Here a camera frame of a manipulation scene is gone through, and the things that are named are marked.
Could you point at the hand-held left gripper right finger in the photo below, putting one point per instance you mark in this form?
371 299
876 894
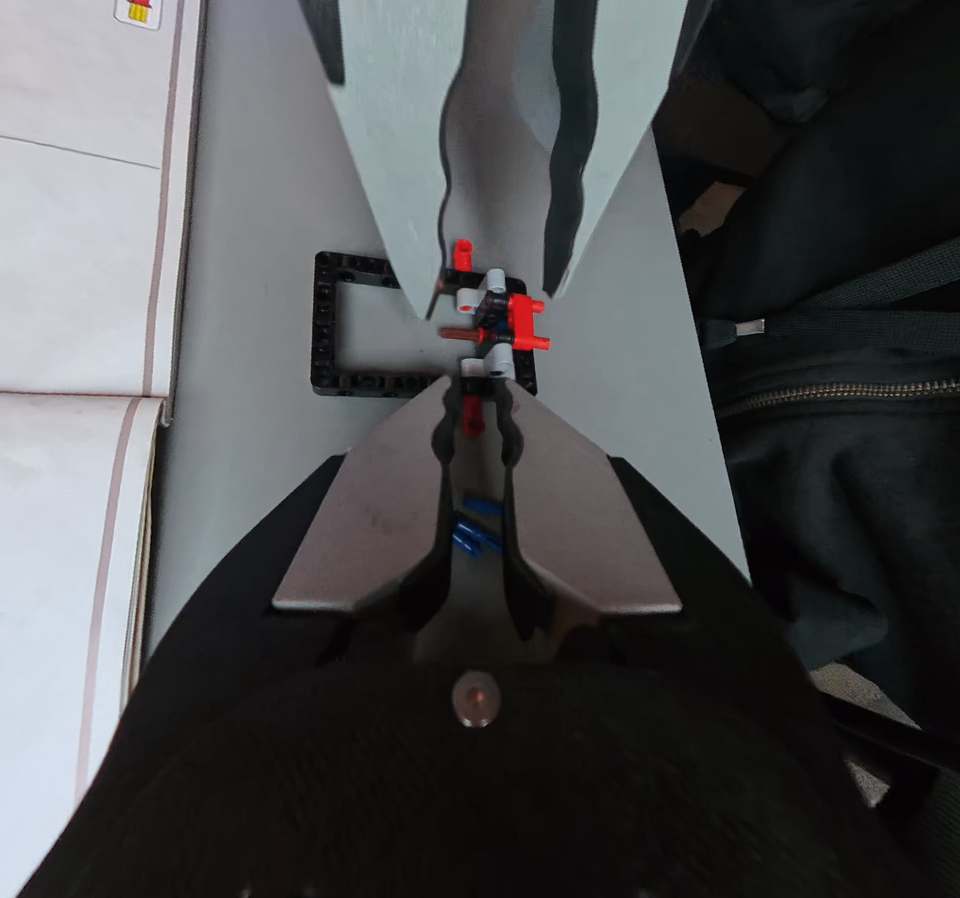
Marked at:
585 530

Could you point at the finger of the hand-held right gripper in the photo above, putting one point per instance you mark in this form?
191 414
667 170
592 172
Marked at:
637 50
397 87

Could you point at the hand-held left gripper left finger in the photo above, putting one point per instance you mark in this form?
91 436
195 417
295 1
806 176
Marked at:
360 530

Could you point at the black lego frame assembly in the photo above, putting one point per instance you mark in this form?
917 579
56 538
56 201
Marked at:
322 328

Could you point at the red lego beam piece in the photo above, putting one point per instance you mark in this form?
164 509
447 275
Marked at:
523 316

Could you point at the white lego instruction booklet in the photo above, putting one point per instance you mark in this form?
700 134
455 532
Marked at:
75 237

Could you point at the black zip jacket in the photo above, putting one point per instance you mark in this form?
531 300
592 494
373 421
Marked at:
840 500

